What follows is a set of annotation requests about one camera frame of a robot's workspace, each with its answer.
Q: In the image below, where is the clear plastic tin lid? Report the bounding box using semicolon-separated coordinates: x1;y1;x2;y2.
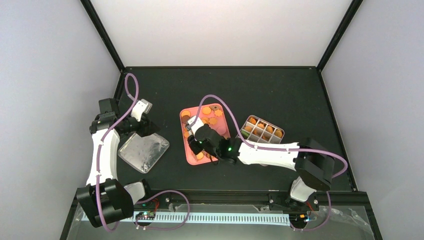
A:
117;133;170;174

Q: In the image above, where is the white slotted cable duct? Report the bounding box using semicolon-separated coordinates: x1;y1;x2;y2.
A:
81;210;291;227

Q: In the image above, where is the green round cookie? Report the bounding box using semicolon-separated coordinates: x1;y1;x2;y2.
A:
241;130;250;139

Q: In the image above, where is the base circuit board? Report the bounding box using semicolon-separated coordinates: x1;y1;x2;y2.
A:
135;211;156;222
289;214;317;223

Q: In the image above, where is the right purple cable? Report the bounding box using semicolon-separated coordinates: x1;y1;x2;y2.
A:
192;94;349;232

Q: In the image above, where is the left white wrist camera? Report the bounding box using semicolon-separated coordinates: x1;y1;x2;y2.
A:
131;99;153;122

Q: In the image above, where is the brown flower jam cookie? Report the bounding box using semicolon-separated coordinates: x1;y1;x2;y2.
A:
209;104;221;111

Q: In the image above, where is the white divided cookie tin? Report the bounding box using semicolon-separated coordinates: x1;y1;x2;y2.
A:
240;115;285;144

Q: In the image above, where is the right base circuit board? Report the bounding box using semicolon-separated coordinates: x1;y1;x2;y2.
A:
289;214;317;223

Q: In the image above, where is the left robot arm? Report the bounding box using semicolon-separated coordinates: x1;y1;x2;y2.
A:
76;98;159;231

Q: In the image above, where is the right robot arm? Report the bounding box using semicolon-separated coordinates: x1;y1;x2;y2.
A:
187;123;335;210

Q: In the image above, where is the orange flower cookie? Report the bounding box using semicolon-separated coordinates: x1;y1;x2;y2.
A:
214;109;223;117

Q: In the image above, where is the pink cookie tray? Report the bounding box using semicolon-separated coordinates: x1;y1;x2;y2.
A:
180;103;230;166

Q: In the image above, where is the left base circuit board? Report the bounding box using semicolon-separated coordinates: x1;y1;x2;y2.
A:
135;211;156;222

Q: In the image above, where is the round orange cracker cookie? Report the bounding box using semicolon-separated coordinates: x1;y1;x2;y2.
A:
201;106;212;115

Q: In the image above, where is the dark chocolate round cookie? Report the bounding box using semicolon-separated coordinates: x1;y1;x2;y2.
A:
181;115;191;124

